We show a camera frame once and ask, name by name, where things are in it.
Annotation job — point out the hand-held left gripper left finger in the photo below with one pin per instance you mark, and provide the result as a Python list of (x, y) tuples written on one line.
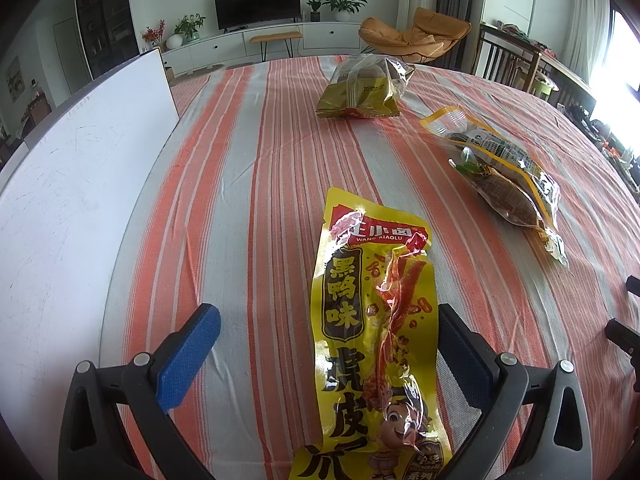
[(187, 355)]

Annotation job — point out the wooden bench with metal legs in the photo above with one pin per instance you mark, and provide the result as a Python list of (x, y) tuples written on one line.
[(275, 37)]

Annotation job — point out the green plastic stool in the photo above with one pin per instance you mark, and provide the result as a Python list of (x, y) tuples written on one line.
[(545, 85)]

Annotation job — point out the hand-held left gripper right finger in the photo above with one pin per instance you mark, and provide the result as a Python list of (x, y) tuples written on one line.
[(465, 355)]

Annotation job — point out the white board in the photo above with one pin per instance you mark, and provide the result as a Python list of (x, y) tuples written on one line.
[(65, 210)]

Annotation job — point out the wooden dining table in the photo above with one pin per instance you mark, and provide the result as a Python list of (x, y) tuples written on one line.
[(565, 72)]

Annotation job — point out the large leafy plant white pot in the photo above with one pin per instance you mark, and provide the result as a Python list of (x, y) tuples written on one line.
[(344, 4)]

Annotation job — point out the grey curtain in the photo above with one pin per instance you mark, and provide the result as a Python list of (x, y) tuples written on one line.
[(455, 0)]

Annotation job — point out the orange grey striped tablecloth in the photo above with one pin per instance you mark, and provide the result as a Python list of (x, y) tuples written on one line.
[(250, 210)]

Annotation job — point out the olive gold snack packet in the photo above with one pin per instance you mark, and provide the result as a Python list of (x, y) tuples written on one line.
[(360, 95)]

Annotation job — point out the framed wall picture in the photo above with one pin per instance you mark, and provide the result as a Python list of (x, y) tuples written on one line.
[(15, 76)]

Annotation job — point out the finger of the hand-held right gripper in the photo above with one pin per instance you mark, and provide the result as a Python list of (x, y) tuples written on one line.
[(633, 285), (622, 335)]

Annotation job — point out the red flower arrangement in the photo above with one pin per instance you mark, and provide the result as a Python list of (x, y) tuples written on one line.
[(154, 35)]

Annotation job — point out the yellow snack packet red label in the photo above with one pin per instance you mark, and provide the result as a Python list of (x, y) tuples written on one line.
[(345, 360)]

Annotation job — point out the orange lounge chair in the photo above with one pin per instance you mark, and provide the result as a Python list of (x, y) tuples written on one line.
[(420, 32)]

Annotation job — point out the clear packet with yellow border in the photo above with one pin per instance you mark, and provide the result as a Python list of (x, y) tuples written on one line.
[(505, 195)]

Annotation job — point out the black flat television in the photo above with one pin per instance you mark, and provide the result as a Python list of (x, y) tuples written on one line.
[(257, 2)]

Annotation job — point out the white low media cabinet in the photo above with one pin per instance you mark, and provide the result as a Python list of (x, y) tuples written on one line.
[(220, 47)]

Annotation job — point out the white door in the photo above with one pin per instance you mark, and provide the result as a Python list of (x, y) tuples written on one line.
[(72, 55)]

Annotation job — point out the dark glass display cabinet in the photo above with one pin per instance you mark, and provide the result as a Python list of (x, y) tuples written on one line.
[(105, 15)]

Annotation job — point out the dark wooden chair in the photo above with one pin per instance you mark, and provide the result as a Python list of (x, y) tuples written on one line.
[(500, 55)]

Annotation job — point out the green plant in white vase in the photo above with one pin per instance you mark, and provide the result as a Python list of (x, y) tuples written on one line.
[(189, 27)]

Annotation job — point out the small plant in dark pot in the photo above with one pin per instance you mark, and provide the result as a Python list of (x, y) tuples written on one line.
[(314, 10)]

